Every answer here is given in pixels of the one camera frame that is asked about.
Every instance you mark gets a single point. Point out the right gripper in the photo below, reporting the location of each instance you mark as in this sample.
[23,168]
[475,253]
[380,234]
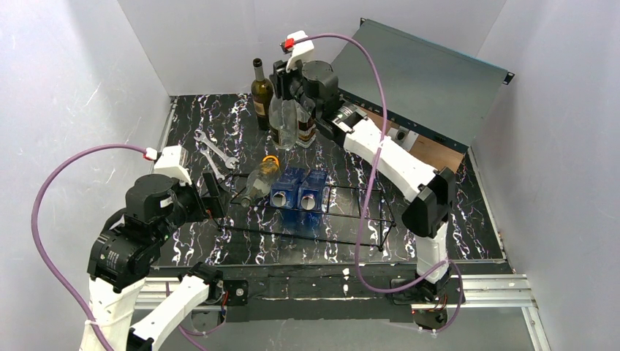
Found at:
[281,80]

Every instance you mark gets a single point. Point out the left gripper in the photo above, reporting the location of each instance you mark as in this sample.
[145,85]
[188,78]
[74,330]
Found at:
[211,194]

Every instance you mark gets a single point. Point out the dark green wine bottle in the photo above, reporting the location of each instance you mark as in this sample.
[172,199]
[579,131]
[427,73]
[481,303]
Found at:
[262,94]

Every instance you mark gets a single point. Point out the tall clear glass bottle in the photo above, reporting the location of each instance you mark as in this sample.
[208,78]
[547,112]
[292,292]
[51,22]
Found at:
[283,122]

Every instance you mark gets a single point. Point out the square whisky bottle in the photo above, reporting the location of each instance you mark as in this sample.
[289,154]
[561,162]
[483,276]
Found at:
[306,130]

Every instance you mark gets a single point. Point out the clear bottle with dark label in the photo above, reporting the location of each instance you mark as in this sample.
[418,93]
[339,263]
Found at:
[259,183]

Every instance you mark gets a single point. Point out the black wire wine rack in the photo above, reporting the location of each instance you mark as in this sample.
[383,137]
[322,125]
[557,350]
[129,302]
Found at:
[335,222]

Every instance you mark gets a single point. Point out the blue square bottle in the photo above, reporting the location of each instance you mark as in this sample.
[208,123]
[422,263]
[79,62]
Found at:
[284,194]
[311,196]

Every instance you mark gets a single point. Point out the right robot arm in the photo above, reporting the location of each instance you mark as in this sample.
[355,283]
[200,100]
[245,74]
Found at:
[429,192]

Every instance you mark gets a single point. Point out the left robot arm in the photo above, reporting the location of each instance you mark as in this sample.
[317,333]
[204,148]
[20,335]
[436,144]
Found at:
[121,259]

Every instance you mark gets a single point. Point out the grey rack server unit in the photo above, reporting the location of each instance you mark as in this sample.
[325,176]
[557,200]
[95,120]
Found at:
[437,92]

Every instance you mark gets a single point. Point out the silver open-end wrench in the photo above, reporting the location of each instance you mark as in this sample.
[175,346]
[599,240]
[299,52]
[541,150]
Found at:
[230,162]

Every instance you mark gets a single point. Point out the yellow tape measure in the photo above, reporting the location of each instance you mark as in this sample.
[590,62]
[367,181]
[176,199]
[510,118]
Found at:
[271,158]

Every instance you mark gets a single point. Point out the wooden board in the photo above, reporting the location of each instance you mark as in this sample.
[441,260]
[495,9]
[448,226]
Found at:
[432,152]

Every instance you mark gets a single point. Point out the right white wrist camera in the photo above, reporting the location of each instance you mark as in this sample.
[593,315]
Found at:
[299,51]

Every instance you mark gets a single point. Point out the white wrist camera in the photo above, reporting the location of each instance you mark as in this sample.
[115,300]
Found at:
[171,161]
[299,51]

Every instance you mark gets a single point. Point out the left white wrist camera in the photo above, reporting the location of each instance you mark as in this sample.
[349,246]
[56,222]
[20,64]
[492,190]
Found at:
[171,161]

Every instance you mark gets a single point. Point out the metal bracket on board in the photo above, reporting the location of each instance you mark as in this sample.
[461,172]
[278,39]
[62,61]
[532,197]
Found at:
[404,137]

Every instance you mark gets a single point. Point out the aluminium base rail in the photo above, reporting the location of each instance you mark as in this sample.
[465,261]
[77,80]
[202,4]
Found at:
[479,291]

